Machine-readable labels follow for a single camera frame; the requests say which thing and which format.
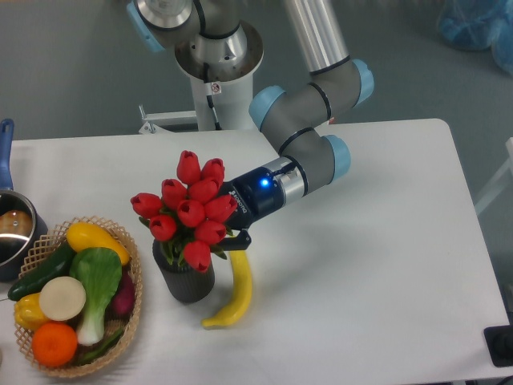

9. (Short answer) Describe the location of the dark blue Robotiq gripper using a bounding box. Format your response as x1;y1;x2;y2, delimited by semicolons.
219;168;285;251

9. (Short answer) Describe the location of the red tulip bouquet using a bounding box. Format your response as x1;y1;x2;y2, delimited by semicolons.
131;150;238;273

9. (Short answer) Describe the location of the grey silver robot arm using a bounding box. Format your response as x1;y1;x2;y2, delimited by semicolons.
127;1;374;250

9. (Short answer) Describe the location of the dark grey ribbed vase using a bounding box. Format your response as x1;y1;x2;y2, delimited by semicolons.
152;241;215;303

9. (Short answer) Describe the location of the yellow banana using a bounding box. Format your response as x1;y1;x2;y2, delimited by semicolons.
201;250;252;330

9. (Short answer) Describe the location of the purple sweet potato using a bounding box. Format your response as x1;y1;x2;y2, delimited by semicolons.
111;270;135;317

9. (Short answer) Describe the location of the green bok choy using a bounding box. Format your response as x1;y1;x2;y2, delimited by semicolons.
70;247;122;346

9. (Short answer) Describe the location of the yellow squash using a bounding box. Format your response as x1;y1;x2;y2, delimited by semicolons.
66;222;131;266

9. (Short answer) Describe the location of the green chili pepper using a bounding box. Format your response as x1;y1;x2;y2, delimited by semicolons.
72;327;124;367

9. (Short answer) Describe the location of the green cucumber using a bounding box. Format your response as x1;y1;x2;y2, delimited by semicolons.
7;242;76;302

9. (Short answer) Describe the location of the white round radish slice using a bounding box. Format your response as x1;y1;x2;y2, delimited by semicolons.
39;276;86;322

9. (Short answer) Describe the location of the woven wicker basket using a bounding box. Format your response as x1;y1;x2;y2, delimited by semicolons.
14;217;143;379

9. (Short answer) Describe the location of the orange fruit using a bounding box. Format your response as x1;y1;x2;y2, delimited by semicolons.
31;322;78;367

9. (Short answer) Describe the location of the yellow bell pepper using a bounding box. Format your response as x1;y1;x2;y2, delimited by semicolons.
14;293;50;331

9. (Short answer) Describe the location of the black device at table edge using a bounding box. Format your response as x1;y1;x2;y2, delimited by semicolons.
483;325;512;367

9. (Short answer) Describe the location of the blue plastic bag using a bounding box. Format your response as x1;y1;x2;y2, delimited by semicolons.
437;1;512;74

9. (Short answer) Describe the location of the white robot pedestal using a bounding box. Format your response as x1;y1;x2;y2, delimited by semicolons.
138;23;265;136

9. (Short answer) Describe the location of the blue handled saucepan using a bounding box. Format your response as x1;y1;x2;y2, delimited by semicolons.
1;119;47;282

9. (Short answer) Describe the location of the white frame at right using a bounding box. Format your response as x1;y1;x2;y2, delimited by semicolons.
474;137;512;217

